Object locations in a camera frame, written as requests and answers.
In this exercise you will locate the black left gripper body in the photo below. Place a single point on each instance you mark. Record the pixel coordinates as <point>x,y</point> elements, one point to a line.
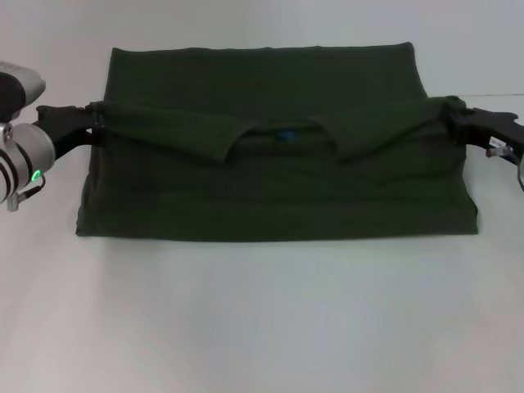
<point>61,127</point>

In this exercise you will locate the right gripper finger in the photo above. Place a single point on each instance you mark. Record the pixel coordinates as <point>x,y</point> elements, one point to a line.
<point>456,131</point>
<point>462,112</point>

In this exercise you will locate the dark green FREE t-shirt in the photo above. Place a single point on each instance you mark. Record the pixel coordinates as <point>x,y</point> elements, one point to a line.
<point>266,196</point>

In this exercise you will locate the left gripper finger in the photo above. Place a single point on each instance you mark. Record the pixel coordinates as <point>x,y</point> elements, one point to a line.
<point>97,116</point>
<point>98,135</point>

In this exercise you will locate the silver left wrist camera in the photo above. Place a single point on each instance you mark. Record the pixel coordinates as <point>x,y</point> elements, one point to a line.
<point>18,88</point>

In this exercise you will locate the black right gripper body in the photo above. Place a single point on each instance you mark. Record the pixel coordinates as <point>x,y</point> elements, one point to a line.
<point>495,127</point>

